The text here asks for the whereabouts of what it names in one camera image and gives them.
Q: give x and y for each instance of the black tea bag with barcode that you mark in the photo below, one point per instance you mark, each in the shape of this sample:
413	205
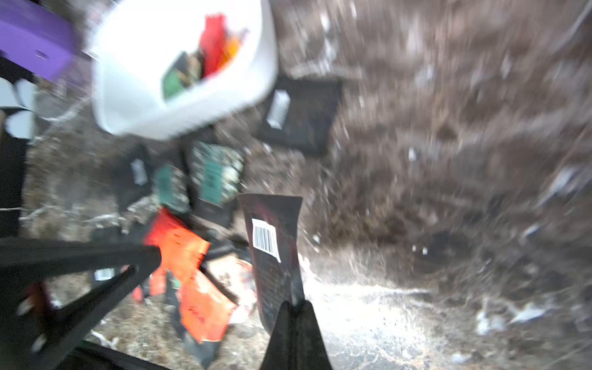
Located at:
299	115

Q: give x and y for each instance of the purple wedge block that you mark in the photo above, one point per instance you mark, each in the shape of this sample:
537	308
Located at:
36	39

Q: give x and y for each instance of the green label floral tea bag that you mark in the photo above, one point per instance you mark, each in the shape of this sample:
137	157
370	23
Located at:
171	187

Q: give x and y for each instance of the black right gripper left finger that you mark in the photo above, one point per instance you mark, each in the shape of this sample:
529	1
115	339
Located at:
55	292

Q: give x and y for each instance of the orange red tea bag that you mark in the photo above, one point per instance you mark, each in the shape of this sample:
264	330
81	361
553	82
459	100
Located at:
205	311

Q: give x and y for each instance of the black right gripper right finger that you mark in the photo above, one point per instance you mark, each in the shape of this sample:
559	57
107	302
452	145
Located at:
296	341

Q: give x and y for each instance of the white plastic storage box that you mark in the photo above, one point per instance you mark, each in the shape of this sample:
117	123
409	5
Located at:
147	73

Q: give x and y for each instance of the red foil tea bag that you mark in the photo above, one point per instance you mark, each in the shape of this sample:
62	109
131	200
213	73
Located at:
212	42

